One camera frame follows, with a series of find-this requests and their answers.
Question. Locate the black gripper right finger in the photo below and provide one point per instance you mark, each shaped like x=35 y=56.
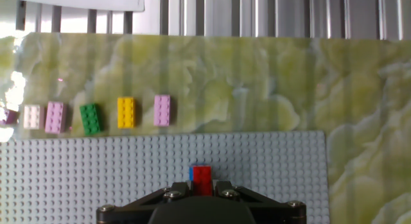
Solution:
x=276 y=211

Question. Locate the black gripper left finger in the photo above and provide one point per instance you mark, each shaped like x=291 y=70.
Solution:
x=128 y=211

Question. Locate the red long Lego brick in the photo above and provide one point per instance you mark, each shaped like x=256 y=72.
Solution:
x=202 y=180

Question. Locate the grey Lego baseplate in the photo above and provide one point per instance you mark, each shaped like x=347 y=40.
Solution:
x=80 y=172

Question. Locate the blue long Lego brick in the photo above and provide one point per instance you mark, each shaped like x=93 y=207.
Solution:
x=190 y=173

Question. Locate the yellow Lego brick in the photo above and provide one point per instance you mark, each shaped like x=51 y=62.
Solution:
x=126 y=112

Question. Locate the green Lego brick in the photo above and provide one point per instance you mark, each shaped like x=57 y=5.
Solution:
x=91 y=119

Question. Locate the pink Lego brick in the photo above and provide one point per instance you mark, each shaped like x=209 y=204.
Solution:
x=162 y=110
x=56 y=117

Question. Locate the white Lego brick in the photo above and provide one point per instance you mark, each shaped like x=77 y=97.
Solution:
x=33 y=117

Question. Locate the small purple Lego brick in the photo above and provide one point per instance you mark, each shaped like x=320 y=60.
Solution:
x=9 y=117

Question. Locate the green marble pattern mat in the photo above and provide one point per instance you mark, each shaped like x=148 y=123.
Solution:
x=257 y=82

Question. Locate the printed white paper sheet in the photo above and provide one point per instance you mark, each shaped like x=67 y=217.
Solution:
x=80 y=1

